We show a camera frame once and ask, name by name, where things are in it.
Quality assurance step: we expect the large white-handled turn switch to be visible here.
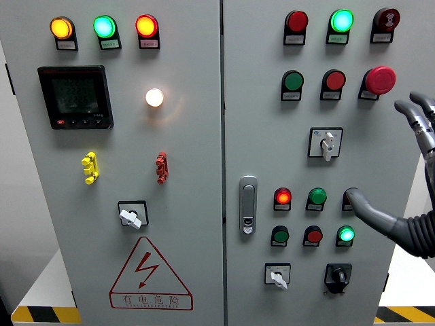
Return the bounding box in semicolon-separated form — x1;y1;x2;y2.
307;127;344;162

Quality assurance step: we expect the small green lit lamp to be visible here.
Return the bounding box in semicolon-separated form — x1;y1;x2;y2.
336;225;355;244

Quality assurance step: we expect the small red push button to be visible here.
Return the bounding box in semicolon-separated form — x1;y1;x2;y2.
303;225;324;244

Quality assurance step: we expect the small green unlit lamp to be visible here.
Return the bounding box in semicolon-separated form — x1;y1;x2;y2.
307;187;327;206

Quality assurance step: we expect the black yellow striped tape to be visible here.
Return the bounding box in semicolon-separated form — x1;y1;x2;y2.
374;306;435;324
12;306;82;324

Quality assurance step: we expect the small green push button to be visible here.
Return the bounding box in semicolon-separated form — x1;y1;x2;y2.
271;225;290;244

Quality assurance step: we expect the small red lit lamp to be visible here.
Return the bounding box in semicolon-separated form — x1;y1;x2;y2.
273;187;292;206

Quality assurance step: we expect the silver door lock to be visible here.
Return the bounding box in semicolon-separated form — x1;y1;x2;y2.
239;175;258;236

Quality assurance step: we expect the large red stop button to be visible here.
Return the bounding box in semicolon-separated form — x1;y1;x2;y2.
364;65;397;96

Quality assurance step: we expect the grey cabinet door with lock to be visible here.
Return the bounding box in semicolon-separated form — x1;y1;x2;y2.
222;0;435;326

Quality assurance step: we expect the large red push button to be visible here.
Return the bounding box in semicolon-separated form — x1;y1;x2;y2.
321;69;347;92

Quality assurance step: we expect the large green push button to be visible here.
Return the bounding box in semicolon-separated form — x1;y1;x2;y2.
282;70;305;92

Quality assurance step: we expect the red buzzer lamp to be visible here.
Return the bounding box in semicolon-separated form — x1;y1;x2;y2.
373;7;401;31

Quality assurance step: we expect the large green lit lamp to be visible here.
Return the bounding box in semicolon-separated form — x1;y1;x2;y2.
92;14;118;39
330;9;355;33

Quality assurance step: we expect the grey cabinet door with display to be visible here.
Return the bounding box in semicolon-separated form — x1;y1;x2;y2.
0;0;225;326

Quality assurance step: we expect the large dark red lamp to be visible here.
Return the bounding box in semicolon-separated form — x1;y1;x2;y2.
285;10;309;34

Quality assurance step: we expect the red warning triangle sign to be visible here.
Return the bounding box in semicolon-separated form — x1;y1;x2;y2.
109;236;194;311

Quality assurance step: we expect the white round lamp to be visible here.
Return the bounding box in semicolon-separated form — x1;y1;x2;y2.
145;88;165;108

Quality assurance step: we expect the large red lit lamp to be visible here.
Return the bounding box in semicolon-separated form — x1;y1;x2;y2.
135;14;159;38

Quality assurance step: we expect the black display meter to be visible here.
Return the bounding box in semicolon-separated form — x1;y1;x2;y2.
37;65;114;130

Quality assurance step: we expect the yellow round lamp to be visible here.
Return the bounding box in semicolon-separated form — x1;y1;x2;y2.
50;16;75;41

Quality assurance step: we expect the black-handled turn switch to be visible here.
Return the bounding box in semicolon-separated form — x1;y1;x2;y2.
324;263;353;295

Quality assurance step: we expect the small white-handled turn switch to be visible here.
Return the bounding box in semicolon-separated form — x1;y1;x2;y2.
264;262;291;290

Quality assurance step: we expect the small red handle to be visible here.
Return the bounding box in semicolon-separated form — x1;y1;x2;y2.
155;151;169;185

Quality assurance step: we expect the white-handled switch on plain plate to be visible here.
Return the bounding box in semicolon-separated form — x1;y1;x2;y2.
117;200;150;231

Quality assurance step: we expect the small yellow handle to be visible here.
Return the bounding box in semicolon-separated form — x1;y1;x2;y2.
81;151;100;185

